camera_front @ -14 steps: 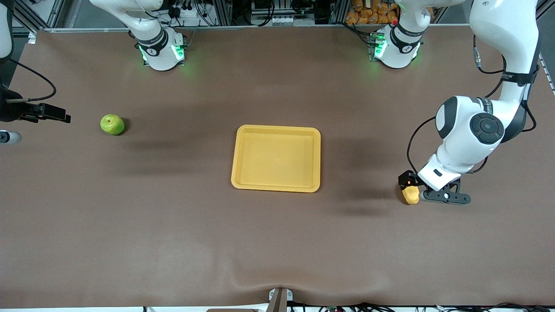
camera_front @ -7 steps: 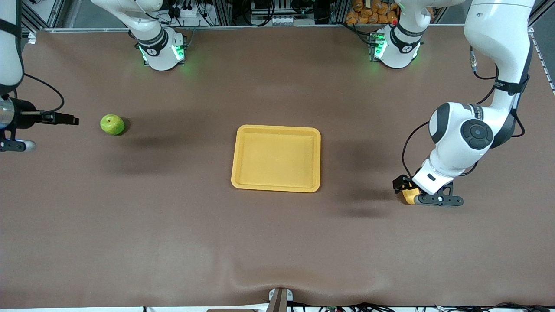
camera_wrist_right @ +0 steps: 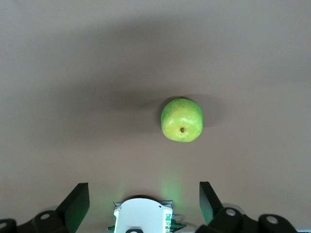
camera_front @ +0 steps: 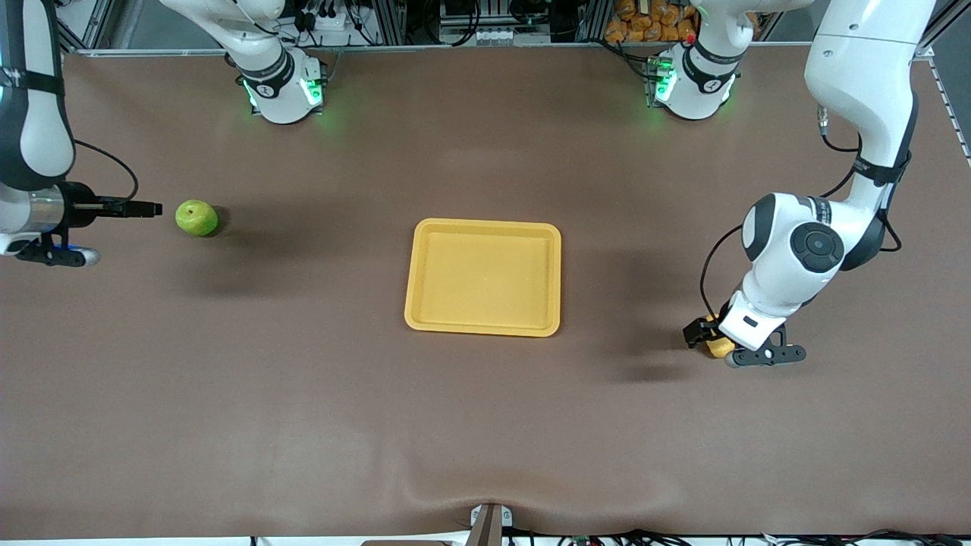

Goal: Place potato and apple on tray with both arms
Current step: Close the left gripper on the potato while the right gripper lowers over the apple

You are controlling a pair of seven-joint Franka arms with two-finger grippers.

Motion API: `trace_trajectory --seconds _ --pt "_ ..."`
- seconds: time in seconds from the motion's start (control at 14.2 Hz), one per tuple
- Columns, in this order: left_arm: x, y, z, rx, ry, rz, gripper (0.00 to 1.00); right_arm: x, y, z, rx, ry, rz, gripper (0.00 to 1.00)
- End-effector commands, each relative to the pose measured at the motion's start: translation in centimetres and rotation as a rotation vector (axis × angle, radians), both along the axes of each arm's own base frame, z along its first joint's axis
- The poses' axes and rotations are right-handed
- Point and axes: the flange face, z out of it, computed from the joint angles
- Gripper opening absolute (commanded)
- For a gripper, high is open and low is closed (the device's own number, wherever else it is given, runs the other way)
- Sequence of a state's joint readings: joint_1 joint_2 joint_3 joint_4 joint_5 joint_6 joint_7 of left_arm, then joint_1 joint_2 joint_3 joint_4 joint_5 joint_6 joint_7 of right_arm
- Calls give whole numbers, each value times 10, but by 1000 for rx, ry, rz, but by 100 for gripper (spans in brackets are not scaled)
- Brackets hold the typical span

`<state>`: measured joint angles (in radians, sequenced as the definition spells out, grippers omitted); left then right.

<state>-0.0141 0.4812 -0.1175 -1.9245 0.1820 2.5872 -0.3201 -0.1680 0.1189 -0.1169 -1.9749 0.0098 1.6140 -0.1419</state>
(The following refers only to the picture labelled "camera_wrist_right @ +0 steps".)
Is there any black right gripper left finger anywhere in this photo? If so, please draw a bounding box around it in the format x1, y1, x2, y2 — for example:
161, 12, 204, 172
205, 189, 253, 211
0, 182, 90, 233

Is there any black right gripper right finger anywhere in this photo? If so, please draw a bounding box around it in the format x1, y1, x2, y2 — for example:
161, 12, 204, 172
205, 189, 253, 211
195, 181, 298, 233

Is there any green apple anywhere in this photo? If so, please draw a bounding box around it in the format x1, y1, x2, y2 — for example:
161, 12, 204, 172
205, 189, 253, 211
160, 97, 204, 143

